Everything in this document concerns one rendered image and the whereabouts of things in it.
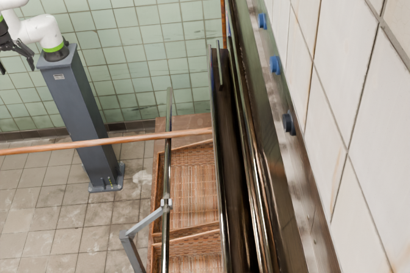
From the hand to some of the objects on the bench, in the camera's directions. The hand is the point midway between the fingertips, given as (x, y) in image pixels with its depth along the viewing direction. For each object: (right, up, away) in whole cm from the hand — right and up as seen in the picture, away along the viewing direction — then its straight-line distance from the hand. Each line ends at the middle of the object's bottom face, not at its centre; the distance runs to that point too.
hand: (17, 69), depth 190 cm
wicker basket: (+85, -112, +5) cm, 141 cm away
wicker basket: (+83, -71, +46) cm, 118 cm away
